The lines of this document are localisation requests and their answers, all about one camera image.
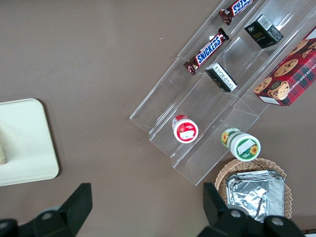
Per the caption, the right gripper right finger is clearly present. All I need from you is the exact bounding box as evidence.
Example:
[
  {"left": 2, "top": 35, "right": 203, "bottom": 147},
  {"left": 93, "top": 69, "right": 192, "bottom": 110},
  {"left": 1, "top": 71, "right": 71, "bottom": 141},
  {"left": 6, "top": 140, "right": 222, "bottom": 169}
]
[{"left": 197, "top": 182, "right": 306, "bottom": 237}]

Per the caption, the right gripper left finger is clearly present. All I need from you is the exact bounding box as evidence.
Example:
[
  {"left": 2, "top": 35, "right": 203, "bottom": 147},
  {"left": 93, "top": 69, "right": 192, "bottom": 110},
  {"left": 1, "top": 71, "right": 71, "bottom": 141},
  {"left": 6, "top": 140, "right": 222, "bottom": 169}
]
[{"left": 0, "top": 182, "right": 93, "bottom": 237}]

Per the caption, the aluminium foil tray stack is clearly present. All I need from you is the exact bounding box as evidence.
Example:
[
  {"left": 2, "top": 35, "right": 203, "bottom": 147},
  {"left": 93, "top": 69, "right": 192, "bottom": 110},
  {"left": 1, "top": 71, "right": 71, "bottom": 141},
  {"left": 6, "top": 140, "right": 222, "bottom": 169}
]
[{"left": 225, "top": 169, "right": 286, "bottom": 224}]

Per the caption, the small tan wicker basket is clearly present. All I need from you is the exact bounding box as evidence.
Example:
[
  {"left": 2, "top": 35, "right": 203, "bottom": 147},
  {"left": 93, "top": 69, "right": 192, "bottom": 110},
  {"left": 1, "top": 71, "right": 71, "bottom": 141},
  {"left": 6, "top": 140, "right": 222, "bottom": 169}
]
[{"left": 214, "top": 158, "right": 293, "bottom": 221}]

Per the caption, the cream plastic tray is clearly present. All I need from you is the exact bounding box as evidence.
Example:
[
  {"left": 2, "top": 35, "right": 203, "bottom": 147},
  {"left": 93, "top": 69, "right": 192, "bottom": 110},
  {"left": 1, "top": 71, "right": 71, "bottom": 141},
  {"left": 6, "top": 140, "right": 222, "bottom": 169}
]
[{"left": 0, "top": 98, "right": 60, "bottom": 187}]

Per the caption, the green lid yogurt cup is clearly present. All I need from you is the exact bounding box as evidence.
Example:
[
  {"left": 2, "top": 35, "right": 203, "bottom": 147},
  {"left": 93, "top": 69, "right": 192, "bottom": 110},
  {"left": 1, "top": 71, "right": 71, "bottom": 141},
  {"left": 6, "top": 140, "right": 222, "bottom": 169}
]
[{"left": 220, "top": 127, "right": 262, "bottom": 162}]

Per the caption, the red lid yogurt cup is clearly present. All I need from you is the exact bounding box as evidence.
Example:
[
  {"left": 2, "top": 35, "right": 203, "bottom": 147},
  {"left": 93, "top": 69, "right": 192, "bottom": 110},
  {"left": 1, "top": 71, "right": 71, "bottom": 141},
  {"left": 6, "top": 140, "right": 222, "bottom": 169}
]
[{"left": 171, "top": 114, "right": 199, "bottom": 144}]

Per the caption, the clear acrylic stepped display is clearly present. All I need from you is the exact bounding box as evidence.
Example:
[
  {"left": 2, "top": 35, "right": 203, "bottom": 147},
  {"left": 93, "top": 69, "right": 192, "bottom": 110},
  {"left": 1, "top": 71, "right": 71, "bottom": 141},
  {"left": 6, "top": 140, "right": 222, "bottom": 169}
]
[{"left": 129, "top": 0, "right": 316, "bottom": 187}]

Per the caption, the small black carton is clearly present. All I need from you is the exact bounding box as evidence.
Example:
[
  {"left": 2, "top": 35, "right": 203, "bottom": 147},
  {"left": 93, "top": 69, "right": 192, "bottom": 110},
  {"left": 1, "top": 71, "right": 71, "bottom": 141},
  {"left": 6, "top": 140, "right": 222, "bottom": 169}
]
[
  {"left": 243, "top": 13, "right": 285, "bottom": 49},
  {"left": 204, "top": 62, "right": 238, "bottom": 93}
]

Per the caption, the red tartan cookie box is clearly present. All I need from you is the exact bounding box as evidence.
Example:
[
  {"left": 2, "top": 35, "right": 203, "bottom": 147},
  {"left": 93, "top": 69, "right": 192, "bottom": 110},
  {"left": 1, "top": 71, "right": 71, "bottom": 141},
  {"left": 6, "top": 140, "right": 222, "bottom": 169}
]
[{"left": 253, "top": 25, "right": 316, "bottom": 108}]

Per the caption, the Snickers chocolate bar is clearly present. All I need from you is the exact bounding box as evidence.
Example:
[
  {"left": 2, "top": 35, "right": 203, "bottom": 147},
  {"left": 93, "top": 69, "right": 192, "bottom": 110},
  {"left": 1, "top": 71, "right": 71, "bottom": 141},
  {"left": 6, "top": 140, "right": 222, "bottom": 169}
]
[
  {"left": 219, "top": 0, "right": 256, "bottom": 26},
  {"left": 183, "top": 27, "right": 230, "bottom": 76}
]

